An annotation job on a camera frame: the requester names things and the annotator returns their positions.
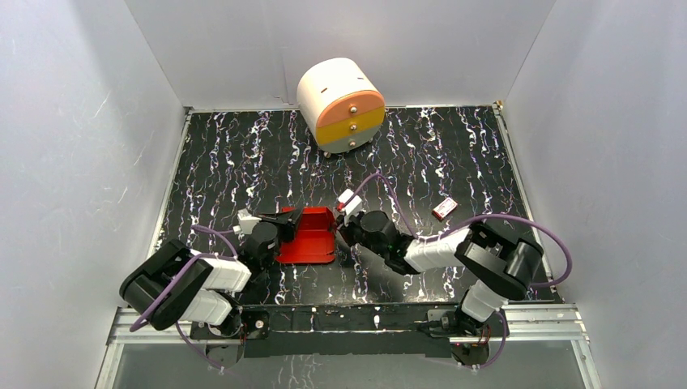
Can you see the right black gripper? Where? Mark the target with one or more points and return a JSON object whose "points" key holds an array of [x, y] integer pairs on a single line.
{"points": [[344, 230]]}

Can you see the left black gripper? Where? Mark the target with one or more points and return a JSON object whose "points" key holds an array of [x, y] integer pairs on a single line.
{"points": [[287, 225]]}

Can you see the red paper box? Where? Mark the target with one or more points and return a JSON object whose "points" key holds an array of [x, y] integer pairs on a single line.
{"points": [[314, 241]]}

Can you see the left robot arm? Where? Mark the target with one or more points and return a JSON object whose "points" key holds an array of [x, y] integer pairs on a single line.
{"points": [[178, 284]]}

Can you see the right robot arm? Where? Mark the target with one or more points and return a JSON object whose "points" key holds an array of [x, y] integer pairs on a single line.
{"points": [[503, 262]]}

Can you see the small red white card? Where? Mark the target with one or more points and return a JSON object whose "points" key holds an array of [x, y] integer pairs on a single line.
{"points": [[444, 208]]}

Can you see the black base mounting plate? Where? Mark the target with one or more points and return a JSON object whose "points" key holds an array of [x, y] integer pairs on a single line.
{"points": [[364, 329]]}

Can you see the round three-drawer cabinet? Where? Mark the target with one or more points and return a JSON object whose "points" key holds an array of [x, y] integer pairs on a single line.
{"points": [[341, 107]]}

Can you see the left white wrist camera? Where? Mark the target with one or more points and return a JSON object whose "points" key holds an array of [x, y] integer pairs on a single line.
{"points": [[245, 222]]}

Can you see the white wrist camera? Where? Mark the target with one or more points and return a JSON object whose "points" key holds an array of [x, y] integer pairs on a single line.
{"points": [[245, 222], [349, 204]]}

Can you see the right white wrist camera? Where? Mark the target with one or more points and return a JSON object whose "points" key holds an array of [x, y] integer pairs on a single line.
{"points": [[349, 204]]}

